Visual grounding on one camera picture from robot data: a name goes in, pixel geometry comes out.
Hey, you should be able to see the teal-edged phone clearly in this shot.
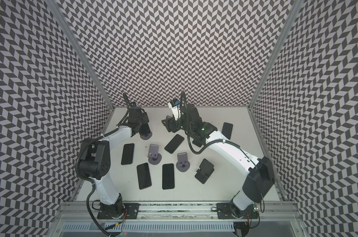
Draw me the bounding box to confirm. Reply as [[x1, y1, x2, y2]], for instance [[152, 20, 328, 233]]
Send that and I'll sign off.
[[121, 143, 134, 166], [164, 134, 184, 154]]

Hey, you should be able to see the purple-edged phone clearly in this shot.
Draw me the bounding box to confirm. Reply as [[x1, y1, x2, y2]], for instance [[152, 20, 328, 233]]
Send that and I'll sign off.
[[139, 119, 151, 135]]

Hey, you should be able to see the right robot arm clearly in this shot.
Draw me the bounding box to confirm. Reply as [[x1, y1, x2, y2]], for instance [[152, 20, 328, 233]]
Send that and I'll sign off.
[[162, 92, 275, 219]]

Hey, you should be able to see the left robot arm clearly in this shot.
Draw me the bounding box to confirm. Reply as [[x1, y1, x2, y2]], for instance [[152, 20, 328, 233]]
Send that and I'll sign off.
[[75, 93, 152, 237]]

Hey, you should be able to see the grey round stand far-left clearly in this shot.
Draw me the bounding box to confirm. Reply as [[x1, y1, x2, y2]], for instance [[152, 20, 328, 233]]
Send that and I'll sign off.
[[140, 132, 152, 140]]

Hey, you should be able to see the grey round stand near left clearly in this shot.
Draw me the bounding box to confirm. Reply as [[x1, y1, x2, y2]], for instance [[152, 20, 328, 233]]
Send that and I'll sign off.
[[147, 144, 162, 165]]

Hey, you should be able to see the grey round stand centre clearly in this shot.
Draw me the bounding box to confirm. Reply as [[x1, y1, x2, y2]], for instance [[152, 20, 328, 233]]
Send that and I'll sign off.
[[176, 152, 190, 172]]

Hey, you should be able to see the black flat stand front right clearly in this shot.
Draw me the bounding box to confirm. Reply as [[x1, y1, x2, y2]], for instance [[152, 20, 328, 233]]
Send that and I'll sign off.
[[195, 159, 214, 184]]

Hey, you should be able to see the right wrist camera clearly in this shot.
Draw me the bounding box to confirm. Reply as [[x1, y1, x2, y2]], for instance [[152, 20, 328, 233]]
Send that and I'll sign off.
[[168, 99, 180, 116]]

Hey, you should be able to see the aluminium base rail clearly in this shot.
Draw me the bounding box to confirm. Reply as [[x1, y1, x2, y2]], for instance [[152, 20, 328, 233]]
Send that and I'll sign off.
[[58, 200, 301, 223]]

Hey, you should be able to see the aluminium corner post left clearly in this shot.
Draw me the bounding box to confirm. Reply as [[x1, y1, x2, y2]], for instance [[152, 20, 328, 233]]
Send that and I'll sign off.
[[45, 0, 114, 109]]

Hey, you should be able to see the aluminium corner post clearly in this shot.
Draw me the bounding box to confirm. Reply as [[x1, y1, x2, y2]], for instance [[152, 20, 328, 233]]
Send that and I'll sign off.
[[248, 0, 304, 111], [45, 0, 114, 109]]

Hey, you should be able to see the aluminium corner post right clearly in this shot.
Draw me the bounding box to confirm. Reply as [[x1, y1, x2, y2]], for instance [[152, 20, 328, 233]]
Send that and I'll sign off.
[[248, 0, 304, 111]]

